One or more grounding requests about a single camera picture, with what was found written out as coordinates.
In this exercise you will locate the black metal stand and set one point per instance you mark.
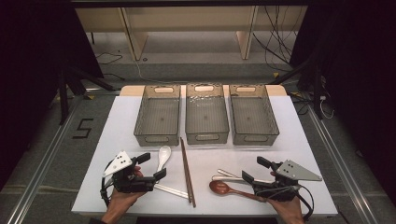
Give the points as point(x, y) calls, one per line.
point(317, 93)

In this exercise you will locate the brown wooden spoon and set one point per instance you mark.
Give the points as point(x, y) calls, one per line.
point(219, 187)

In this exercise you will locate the person's left hand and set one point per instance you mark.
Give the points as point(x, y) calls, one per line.
point(121, 202)

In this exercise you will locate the short aluminium rail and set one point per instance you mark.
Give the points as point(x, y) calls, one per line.
point(102, 90)

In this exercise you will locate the light wooden desk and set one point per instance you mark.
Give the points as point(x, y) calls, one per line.
point(134, 40)

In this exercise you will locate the white table cover sheet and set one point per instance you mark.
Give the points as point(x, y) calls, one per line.
point(205, 161)

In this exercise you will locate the long aluminium floor rail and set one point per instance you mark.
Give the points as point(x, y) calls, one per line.
point(353, 186)
point(35, 183)

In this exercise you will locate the black frame bar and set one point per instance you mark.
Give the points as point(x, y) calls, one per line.
point(186, 3)

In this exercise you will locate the grey transparent plastic bin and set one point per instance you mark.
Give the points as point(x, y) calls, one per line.
point(205, 124)
point(252, 124)
point(158, 118)

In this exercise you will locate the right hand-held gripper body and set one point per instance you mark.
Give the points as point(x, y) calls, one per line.
point(280, 189)

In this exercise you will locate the black tripod stand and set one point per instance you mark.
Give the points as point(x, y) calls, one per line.
point(63, 99)

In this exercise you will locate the white ceramic spoon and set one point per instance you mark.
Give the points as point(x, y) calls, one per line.
point(164, 154)

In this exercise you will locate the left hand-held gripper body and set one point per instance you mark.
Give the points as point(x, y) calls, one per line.
point(130, 183)

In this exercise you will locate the person's right hand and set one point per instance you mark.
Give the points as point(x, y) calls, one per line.
point(286, 210)

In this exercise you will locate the black curtain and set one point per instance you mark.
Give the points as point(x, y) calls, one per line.
point(358, 62)
point(31, 62)

